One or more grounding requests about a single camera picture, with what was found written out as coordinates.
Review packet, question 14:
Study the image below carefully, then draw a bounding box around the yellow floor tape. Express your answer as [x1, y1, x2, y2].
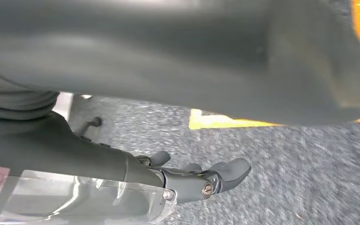
[188, 0, 360, 130]

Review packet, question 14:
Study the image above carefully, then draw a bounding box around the clear plastic camera guard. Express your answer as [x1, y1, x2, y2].
[0, 164, 178, 225]

